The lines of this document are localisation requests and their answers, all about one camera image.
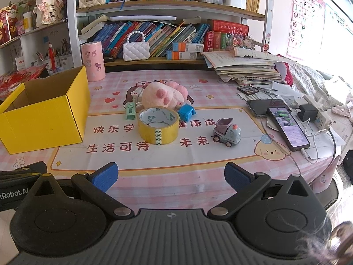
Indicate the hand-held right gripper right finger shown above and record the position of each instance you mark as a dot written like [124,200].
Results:
[236,175]

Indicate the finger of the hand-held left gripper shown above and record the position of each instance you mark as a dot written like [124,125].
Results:
[33,167]

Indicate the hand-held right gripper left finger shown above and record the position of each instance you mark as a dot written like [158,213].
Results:
[106,175]

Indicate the grey toy truck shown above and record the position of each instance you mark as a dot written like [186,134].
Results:
[226,135]

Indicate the yellow cardboard box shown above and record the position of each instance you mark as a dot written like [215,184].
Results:
[41,124]

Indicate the yellow tape roll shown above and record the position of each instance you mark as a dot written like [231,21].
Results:
[165,134]

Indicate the blue wrapper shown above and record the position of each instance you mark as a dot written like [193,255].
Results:
[187,113]

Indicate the pink printed table mat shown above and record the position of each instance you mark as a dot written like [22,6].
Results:
[193,157]

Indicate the green correction tape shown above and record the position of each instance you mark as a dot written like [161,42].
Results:
[130,111]

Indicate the lit screen phone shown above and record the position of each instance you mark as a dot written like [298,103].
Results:
[288,128]

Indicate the dark screen phone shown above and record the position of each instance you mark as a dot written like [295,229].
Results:
[264,106]

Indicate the small black phone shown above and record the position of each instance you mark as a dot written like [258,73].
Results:
[247,89]

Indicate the red paper decoration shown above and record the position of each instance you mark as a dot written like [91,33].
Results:
[19,78]

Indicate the white plug adapter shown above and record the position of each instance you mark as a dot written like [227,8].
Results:
[297,105]

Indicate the black charger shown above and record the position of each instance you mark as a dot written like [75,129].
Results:
[309,112]

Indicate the pink plush toy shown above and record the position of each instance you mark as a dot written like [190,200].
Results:
[164,93]

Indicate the white power strip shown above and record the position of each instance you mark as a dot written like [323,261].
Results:
[324,118]

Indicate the stack of papers and notebooks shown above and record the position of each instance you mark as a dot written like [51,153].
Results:
[248,66]

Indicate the pencil holders with pencils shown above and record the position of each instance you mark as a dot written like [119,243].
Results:
[55,58]

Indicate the pink cylinder container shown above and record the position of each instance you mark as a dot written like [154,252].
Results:
[93,62]

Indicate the pink cloth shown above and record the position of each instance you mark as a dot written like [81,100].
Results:
[286,71]

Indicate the grey blanket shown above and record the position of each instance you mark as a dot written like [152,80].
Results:
[311,85]

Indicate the white quilted handbag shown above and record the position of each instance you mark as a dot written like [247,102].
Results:
[136,51]

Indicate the red deer sticker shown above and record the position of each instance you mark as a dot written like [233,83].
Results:
[266,47]

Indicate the orange and white box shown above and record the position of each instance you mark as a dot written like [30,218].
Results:
[189,47]
[182,55]

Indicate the bunch of colourful stickers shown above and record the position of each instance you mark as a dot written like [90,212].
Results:
[244,42]

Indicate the green upright book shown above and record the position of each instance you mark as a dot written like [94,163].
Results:
[223,42]

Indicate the slim red upright book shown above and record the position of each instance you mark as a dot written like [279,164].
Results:
[217,42]

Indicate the red upright dictionary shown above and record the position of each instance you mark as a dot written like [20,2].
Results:
[208,41]

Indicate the white bookshelf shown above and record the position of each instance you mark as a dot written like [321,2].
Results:
[72,33]

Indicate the white jar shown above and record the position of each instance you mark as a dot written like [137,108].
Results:
[27,22]

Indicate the thick red book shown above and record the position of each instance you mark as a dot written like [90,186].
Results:
[229,27]

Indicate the cream lying book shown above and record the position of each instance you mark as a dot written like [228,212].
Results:
[92,26]

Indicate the row of books under handbag shelf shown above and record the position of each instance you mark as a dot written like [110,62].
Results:
[165,37]

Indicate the pink bunny doll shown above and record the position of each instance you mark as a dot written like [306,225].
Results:
[49,7]

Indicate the alphabet wall poster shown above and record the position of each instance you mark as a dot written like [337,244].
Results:
[303,22]

